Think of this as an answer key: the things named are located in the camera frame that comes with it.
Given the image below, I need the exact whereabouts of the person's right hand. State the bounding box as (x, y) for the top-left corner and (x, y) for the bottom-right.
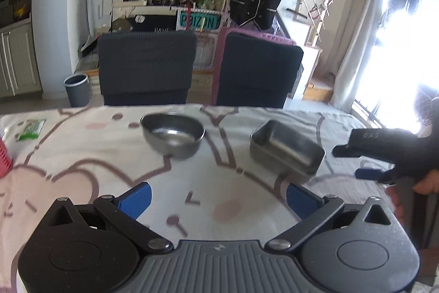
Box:
(413, 169), (439, 196)

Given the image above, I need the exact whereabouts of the right dark chair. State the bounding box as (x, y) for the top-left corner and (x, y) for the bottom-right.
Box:
(215, 40), (303, 108)

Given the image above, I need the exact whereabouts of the dark chair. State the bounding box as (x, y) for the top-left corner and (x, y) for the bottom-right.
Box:
(97, 31), (197, 106)
(215, 40), (303, 108)

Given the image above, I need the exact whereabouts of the cartoon bear tablecloth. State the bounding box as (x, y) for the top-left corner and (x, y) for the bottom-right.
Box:
(1, 105), (385, 292)

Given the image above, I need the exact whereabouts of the white curtain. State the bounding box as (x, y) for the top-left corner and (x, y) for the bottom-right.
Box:
(327, 0), (382, 112)

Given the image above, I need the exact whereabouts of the red soda can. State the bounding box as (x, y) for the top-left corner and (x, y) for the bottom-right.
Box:
(0, 139), (13, 178)

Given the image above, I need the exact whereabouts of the round steel bowl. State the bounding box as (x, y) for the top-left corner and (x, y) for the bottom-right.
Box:
(140, 112), (205, 160)

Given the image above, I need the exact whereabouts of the green snack packet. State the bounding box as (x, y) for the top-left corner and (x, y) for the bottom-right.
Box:
(15, 119), (46, 141)

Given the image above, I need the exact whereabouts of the grey waste bin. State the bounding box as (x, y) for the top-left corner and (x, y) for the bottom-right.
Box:
(64, 73), (91, 108)

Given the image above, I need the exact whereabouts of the small square steel tray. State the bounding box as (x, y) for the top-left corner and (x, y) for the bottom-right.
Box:
(250, 120), (325, 182)

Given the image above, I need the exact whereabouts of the teal poizon box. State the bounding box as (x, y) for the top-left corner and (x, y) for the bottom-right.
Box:
(176, 10), (222, 32)

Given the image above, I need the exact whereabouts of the left dark chair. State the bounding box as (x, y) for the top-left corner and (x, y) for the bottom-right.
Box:
(97, 31), (197, 106)

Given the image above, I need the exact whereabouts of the pink cloth on chair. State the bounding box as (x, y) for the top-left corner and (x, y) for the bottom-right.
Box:
(210, 27), (296, 105)

